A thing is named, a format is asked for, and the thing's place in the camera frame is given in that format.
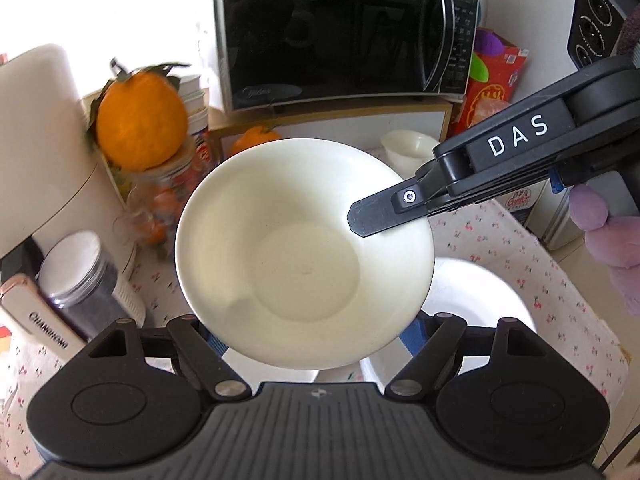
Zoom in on white wooden-edged cabinet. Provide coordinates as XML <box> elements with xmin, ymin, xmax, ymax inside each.
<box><xmin>207</xmin><ymin>97</ymin><xmax>451</xmax><ymax>166</ymax></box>

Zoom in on black and white carton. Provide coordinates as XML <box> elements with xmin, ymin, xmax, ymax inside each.
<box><xmin>492</xmin><ymin>177</ymin><xmax>548</xmax><ymax>228</ymax></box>

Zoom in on red printed carton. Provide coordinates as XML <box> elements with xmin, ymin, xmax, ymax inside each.
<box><xmin>447</xmin><ymin>42</ymin><xmax>531</xmax><ymax>136</ymax></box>

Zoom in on silver refrigerator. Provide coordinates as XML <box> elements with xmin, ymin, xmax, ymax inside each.
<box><xmin>530</xmin><ymin>175</ymin><xmax>593</xmax><ymax>252</ymax></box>

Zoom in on red printed cup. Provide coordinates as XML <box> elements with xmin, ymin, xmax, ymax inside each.
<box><xmin>187</xmin><ymin>107</ymin><xmax>213</xmax><ymax>173</ymax></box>

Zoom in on stack of paper cups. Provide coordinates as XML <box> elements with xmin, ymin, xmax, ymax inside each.
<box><xmin>177</xmin><ymin>74</ymin><xmax>208</xmax><ymax>133</ymax></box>

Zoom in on glass jar of small oranges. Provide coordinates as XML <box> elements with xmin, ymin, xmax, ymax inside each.
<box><xmin>115</xmin><ymin>137</ymin><xmax>211</xmax><ymax>261</ymax></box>

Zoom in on black cable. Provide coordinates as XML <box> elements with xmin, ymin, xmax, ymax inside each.
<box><xmin>597</xmin><ymin>430</ymin><xmax>633</xmax><ymax>480</ymax></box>

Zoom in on black microwave oven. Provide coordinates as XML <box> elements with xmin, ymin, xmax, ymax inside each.
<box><xmin>212</xmin><ymin>0</ymin><xmax>481</xmax><ymax>112</ymax></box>

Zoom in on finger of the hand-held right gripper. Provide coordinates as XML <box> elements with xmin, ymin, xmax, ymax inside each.
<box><xmin>347</xmin><ymin>170</ymin><xmax>451</xmax><ymax>238</ymax></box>

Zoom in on large orange with leaves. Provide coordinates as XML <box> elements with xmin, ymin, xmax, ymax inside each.
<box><xmin>82</xmin><ymin>60</ymin><xmax>193</xmax><ymax>171</ymax></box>

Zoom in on white plate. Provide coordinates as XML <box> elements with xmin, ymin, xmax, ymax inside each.
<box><xmin>360</xmin><ymin>257</ymin><xmax>539</xmax><ymax>386</ymax></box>

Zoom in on cream bowl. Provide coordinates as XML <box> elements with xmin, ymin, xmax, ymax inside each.
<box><xmin>174</xmin><ymin>137</ymin><xmax>436</xmax><ymax>372</ymax></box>

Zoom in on person's right hand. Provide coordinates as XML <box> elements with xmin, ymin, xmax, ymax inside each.
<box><xmin>570</xmin><ymin>184</ymin><xmax>640</xmax><ymax>317</ymax></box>

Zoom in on dark jar with label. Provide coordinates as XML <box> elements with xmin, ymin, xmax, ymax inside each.
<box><xmin>37</xmin><ymin>230</ymin><xmax>147</xmax><ymax>343</ymax></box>

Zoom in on white rectangular device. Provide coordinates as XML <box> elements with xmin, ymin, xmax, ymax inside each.
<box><xmin>0</xmin><ymin>272</ymin><xmax>88</xmax><ymax>361</ymax></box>

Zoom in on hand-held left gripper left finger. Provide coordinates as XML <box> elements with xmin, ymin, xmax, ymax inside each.
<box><xmin>87</xmin><ymin>314</ymin><xmax>248</xmax><ymax>403</ymax></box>

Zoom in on cream kitchen appliance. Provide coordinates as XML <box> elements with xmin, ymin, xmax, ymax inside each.
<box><xmin>0</xmin><ymin>44</ymin><xmax>137</xmax><ymax>286</ymax></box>

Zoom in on small white cup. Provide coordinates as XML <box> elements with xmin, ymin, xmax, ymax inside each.
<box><xmin>380</xmin><ymin>130</ymin><xmax>441</xmax><ymax>181</ymax></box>

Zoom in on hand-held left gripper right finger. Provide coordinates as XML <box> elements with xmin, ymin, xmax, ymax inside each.
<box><xmin>384</xmin><ymin>311</ymin><xmax>548</xmax><ymax>401</ymax></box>

